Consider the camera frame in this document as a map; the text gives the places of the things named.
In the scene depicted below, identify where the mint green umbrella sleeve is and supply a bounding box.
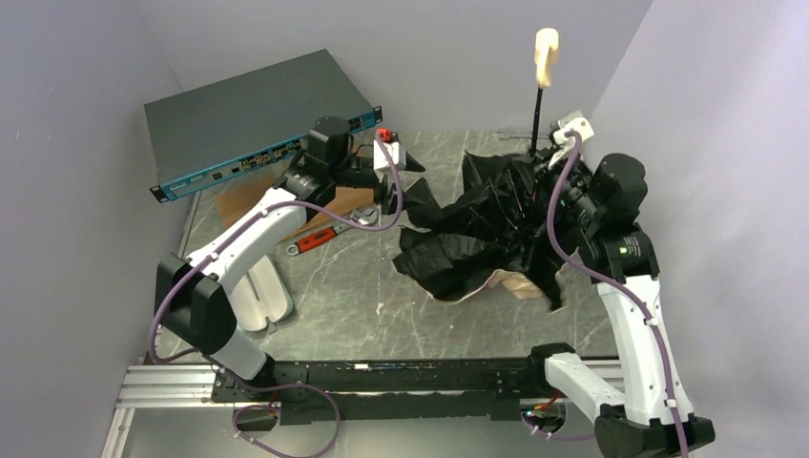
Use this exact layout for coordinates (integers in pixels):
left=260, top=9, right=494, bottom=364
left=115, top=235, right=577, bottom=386
left=228, top=256, right=294, bottom=332

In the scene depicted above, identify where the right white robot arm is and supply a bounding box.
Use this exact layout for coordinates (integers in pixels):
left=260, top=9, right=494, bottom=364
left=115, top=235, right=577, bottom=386
left=535, top=154, right=716, bottom=457

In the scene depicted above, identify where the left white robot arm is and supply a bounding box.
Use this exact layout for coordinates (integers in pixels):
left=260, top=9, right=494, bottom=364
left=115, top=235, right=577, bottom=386
left=147, top=116, right=425, bottom=389

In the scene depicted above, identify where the wooden board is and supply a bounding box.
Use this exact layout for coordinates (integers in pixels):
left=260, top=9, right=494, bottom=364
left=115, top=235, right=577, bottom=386
left=215, top=175, right=374, bottom=240

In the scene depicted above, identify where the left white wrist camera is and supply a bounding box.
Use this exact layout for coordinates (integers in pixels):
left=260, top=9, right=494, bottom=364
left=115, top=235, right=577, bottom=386
left=373, top=128, right=406, bottom=180

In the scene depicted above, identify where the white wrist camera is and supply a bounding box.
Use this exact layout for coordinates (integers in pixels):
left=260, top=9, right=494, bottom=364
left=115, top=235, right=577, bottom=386
left=373, top=128, right=406, bottom=180
left=548, top=110, right=594, bottom=169

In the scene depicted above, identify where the red handled adjustable wrench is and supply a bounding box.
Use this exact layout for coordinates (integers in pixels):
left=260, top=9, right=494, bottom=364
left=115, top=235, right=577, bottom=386
left=286, top=206, right=379, bottom=257

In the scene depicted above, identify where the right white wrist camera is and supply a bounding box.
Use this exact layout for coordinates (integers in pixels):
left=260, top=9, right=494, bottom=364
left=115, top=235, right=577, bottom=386
left=548, top=110, right=594, bottom=169

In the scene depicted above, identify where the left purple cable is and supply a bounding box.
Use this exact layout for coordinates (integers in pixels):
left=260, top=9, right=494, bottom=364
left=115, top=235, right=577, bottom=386
left=146, top=129, right=405, bottom=458

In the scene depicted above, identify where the grey blue network switch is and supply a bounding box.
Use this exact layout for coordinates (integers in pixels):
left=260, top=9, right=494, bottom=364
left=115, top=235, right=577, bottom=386
left=144, top=49, right=383, bottom=203

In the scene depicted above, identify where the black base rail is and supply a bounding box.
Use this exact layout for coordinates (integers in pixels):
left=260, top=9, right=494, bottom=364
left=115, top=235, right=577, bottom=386
left=211, top=357, right=555, bottom=426

